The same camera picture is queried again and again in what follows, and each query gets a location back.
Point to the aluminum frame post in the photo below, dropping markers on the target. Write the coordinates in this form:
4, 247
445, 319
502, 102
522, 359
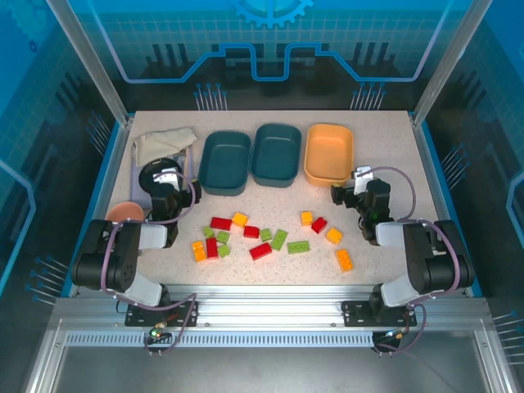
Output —
92, 69
446, 65

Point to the small circuit board with LED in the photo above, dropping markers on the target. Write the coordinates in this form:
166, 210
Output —
157, 333
395, 335

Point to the long red lego brick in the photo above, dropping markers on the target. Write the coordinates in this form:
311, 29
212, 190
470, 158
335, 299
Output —
211, 248
221, 223
260, 251

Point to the orange plastic container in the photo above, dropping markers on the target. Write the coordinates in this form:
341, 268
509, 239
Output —
327, 155

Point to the purple tray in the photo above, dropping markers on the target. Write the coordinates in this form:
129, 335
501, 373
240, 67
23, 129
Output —
137, 192

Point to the teal plastic container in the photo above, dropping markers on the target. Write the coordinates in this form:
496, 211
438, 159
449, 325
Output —
275, 157
224, 163

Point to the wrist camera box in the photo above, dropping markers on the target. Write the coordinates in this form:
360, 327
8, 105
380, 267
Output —
165, 177
362, 180

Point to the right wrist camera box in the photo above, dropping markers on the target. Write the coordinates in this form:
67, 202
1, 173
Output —
362, 180

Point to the pink bowl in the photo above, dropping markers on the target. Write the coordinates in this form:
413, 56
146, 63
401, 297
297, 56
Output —
123, 210

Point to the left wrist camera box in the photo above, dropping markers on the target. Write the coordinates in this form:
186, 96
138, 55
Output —
165, 177

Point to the beige cloth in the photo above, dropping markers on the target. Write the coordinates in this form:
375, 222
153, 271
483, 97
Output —
163, 143

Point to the aluminum mounting rail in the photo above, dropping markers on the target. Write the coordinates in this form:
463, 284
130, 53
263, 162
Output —
266, 305

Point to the blue table side rail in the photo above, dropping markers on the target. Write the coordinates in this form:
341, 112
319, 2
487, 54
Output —
101, 184
449, 204

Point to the black plate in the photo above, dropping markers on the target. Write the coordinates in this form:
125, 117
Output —
145, 180

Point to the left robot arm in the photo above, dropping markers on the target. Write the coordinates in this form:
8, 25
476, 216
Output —
123, 262

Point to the long orange lego brick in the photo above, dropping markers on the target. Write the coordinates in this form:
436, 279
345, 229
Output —
198, 251
344, 260

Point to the short green lego brick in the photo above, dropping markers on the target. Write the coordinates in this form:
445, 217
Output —
224, 251
222, 237
265, 234
209, 232

